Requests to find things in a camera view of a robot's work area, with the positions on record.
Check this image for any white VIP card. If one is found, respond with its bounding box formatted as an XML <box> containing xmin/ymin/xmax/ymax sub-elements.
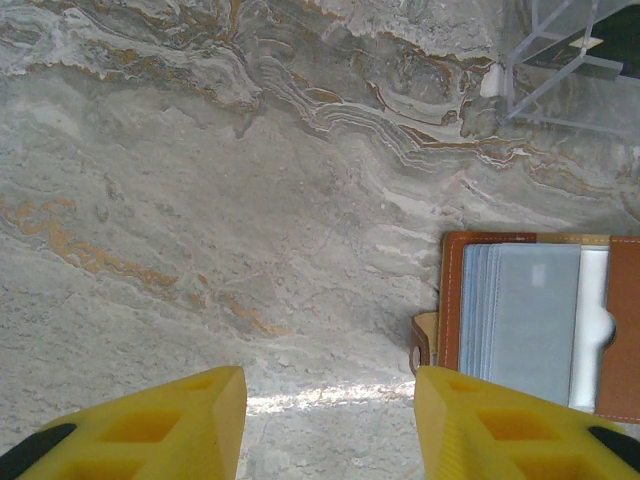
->
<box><xmin>568</xmin><ymin>246</ymin><xmax>617</xmax><ymax>414</ymax></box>

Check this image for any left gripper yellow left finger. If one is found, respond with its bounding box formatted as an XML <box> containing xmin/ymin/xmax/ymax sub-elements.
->
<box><xmin>0</xmin><ymin>365</ymin><xmax>249</xmax><ymax>480</ymax></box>

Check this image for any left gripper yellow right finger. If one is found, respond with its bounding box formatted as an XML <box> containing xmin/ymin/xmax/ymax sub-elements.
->
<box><xmin>414</xmin><ymin>365</ymin><xmax>640</xmax><ymax>480</ymax></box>

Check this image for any brown leather card holder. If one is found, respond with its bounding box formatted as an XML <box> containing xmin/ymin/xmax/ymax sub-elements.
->
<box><xmin>409</xmin><ymin>230</ymin><xmax>640</xmax><ymax>427</ymax></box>

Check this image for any clear acrylic card stand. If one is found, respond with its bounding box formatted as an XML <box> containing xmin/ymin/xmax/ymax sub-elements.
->
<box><xmin>501</xmin><ymin>0</ymin><xmax>640</xmax><ymax>137</ymax></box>

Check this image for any small white piece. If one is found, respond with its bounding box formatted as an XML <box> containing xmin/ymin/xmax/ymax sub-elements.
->
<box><xmin>479</xmin><ymin>63</ymin><xmax>505</xmax><ymax>99</ymax></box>

